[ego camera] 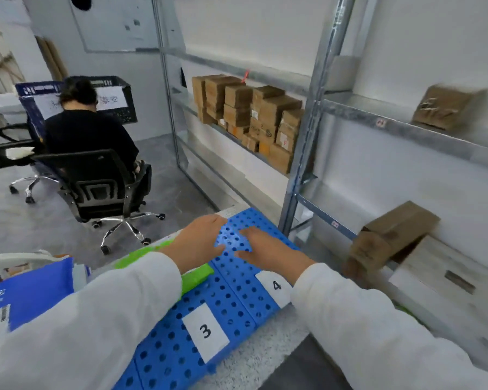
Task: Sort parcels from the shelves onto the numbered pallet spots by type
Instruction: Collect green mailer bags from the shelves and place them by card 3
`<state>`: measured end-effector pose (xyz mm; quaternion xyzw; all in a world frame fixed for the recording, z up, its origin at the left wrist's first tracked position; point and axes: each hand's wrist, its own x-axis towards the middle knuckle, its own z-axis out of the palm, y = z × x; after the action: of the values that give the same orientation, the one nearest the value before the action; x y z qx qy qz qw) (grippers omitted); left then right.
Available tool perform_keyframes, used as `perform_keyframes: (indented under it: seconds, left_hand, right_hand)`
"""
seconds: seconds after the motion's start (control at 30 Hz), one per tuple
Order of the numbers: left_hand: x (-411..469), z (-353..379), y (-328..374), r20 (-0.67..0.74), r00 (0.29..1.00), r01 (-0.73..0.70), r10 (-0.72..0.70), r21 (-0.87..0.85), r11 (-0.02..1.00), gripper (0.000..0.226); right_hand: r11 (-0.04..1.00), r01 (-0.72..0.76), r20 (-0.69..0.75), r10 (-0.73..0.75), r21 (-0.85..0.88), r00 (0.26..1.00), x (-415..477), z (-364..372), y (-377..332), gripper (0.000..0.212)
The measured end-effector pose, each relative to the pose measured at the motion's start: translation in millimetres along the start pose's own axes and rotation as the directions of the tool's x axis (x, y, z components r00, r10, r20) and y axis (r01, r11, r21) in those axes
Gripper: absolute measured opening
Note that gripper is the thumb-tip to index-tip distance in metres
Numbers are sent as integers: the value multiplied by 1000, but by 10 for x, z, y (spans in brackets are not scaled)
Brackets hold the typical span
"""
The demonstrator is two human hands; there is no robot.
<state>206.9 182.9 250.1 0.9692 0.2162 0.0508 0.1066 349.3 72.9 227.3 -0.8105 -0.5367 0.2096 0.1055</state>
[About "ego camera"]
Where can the person's left hand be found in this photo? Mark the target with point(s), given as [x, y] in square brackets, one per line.
[197, 243]

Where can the person's right hand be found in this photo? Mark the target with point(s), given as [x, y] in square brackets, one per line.
[274, 255]

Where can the white number card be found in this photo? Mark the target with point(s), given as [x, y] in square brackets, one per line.
[274, 288]
[205, 332]

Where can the green parcel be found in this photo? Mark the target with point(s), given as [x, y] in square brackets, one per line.
[195, 278]

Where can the oblong brown box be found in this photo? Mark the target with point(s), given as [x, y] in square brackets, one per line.
[390, 235]

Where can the white mailer yellow label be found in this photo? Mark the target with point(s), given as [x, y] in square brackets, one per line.
[81, 276]

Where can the grey metal shelf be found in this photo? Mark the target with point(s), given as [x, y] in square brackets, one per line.
[311, 117]
[165, 77]

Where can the stack of brown cardboard boxes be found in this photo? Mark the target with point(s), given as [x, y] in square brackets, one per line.
[276, 109]

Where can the stack of blue mailers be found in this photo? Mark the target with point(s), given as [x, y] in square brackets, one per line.
[36, 288]

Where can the white cardboard box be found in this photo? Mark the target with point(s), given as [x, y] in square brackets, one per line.
[443, 280]

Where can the brown box with black handwriting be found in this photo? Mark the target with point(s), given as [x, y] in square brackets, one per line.
[443, 107]

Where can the person's right forearm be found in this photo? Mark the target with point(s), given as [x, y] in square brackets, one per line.
[390, 333]

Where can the person's left forearm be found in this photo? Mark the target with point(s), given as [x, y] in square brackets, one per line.
[77, 324]

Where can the black office chair patterned back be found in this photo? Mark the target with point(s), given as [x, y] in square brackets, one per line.
[97, 186]

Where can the white cloth on chair seat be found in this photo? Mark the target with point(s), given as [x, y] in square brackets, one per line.
[19, 153]

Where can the black mesh office chair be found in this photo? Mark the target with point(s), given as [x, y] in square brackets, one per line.
[8, 158]

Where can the blue crate with paper sign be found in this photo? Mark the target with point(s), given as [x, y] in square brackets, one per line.
[28, 101]

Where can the white plastic bin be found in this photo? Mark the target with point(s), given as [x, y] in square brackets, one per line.
[4, 107]

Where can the wooden poles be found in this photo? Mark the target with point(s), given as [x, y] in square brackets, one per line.
[51, 56]

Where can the metal stair railing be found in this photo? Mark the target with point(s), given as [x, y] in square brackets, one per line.
[0, 64]

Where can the black cap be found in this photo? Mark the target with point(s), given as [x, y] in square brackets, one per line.
[80, 1]

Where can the wall whiteboard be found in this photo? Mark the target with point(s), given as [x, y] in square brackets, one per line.
[118, 24]

